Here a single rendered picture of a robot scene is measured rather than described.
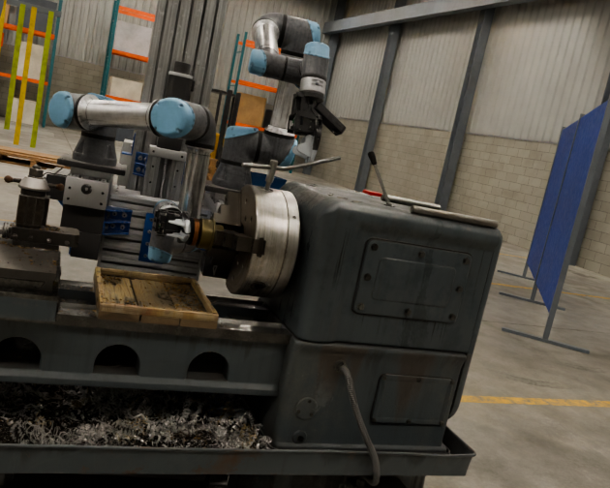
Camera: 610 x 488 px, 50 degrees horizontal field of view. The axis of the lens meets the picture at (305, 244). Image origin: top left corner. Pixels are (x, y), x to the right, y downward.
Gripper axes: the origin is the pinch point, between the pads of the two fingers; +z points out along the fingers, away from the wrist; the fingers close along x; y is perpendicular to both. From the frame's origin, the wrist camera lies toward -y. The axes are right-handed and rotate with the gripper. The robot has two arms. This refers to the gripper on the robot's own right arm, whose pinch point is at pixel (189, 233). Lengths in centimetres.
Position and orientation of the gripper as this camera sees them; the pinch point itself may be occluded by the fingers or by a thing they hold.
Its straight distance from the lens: 178.9
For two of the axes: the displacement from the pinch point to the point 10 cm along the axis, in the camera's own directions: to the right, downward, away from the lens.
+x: 2.0, -9.7, -1.6
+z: 3.3, 2.2, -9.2
